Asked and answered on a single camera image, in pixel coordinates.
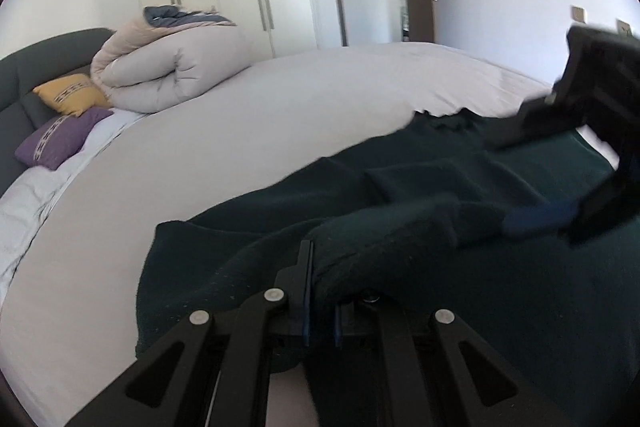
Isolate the dark green knit sweater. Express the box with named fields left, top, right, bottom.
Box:
left=137, top=110, right=639, bottom=426

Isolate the white bed with sheet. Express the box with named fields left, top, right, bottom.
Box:
left=0, top=41, right=622, bottom=427

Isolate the white pillow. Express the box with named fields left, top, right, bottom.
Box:
left=1, top=109, right=144, bottom=301

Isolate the purple patterned cushion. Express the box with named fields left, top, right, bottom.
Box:
left=14, top=107, right=113, bottom=170

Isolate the yellow patterned cushion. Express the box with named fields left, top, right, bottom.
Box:
left=32, top=74, right=112, bottom=117

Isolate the dark grey bed headboard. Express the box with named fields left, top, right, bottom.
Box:
left=0, top=28, right=113, bottom=192

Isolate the folded beige duvet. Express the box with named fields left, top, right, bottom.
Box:
left=90, top=5, right=252, bottom=114

